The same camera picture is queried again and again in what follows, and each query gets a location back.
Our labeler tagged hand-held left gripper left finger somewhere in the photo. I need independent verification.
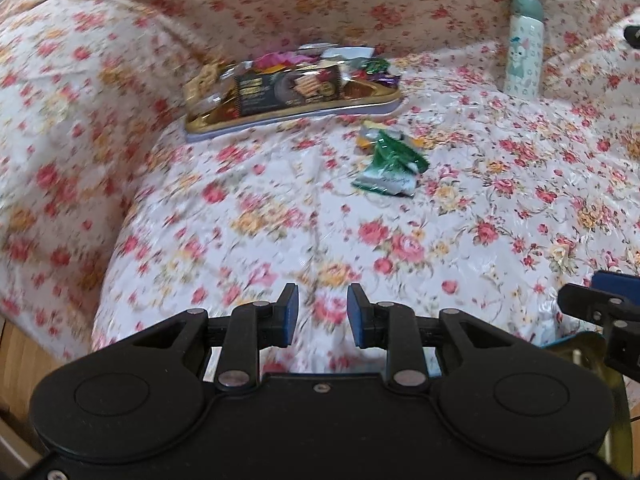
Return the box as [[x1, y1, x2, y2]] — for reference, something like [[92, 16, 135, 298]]
[[132, 282, 301, 393]]

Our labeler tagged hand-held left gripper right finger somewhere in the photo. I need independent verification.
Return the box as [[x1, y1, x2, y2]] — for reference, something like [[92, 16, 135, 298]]
[[346, 282, 516, 393]]

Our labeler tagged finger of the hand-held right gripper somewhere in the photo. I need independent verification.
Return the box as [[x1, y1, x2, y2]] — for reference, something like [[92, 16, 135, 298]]
[[602, 317, 640, 382], [556, 270, 640, 322]]

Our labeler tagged golden tin tray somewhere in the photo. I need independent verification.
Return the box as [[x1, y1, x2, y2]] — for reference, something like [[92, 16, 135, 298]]
[[542, 332, 632, 480]]

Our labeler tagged green snack packet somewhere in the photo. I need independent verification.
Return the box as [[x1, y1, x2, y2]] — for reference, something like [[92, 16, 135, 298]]
[[351, 129, 432, 197]]

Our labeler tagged lavender rimmed tin tray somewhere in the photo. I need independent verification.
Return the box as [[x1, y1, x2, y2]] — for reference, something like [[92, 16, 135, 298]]
[[184, 55, 402, 145]]

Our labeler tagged dark biscuit packet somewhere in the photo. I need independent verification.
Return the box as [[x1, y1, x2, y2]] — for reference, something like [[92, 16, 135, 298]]
[[235, 62, 346, 117]]

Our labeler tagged mint green cartoon bottle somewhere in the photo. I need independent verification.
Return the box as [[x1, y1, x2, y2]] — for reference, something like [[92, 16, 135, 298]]
[[502, 0, 545, 101]]

